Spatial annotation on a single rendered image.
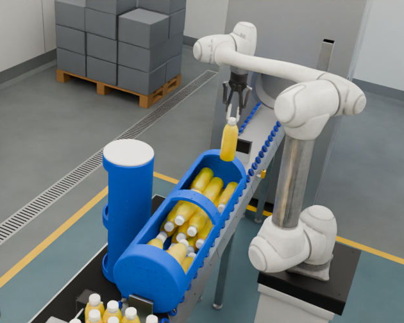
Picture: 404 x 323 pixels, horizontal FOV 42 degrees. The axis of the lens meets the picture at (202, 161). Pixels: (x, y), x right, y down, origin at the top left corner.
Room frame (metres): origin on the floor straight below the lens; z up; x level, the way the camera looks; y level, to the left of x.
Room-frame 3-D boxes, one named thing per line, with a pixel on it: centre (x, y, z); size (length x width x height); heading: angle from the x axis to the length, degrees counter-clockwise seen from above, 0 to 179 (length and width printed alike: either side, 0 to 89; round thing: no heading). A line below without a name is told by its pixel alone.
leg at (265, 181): (3.30, -0.50, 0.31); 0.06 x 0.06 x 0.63; 73
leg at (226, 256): (2.37, -0.21, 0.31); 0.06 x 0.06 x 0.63; 73
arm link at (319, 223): (1.67, -0.49, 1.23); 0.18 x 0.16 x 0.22; 127
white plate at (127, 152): (2.44, 0.41, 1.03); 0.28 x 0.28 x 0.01
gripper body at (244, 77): (2.12, -0.12, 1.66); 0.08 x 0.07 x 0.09; 73
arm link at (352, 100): (1.66, -0.44, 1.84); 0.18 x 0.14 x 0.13; 37
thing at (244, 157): (2.66, -0.23, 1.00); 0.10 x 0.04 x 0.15; 73
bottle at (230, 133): (2.12, -0.12, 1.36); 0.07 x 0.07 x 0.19
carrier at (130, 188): (2.44, 0.41, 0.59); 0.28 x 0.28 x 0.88
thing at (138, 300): (1.38, 0.16, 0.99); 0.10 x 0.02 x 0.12; 73
